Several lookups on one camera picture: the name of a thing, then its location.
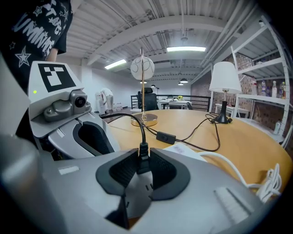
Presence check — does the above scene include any white shade table lamp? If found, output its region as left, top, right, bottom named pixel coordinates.
left=209, top=61, right=243, bottom=125

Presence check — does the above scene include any person's left forearm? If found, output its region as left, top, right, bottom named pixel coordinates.
left=46, top=47, right=60, bottom=63

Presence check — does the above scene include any black metal railing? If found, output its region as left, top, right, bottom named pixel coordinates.
left=130, top=94, right=212, bottom=113

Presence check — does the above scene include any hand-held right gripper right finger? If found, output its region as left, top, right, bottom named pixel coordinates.
left=130, top=147, right=266, bottom=234

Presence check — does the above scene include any rectangular ceiling light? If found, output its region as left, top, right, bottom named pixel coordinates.
left=166, top=46, right=206, bottom=53
left=104, top=58, right=127, bottom=70

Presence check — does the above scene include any black office chair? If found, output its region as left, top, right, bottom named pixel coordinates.
left=136, top=87, right=159, bottom=112

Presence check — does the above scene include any long white table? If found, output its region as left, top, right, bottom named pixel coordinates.
left=157, top=99, right=193, bottom=111

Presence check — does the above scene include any person in black printed shirt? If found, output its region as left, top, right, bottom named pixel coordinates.
left=0, top=0, right=74, bottom=93

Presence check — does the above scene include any gold globe lamp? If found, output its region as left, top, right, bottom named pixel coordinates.
left=130, top=47, right=159, bottom=128

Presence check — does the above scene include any white metal shelf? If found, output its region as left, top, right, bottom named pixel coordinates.
left=230, top=13, right=293, bottom=148

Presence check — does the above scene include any white power strip cable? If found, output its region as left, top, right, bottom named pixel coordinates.
left=198, top=150, right=282, bottom=204

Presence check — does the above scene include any black power cable with switch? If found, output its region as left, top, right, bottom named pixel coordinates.
left=100, top=112, right=233, bottom=176

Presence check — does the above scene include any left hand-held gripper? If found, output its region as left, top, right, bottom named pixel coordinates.
left=27, top=61, right=121, bottom=160

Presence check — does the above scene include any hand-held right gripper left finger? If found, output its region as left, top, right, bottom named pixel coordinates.
left=0, top=135, right=140, bottom=234

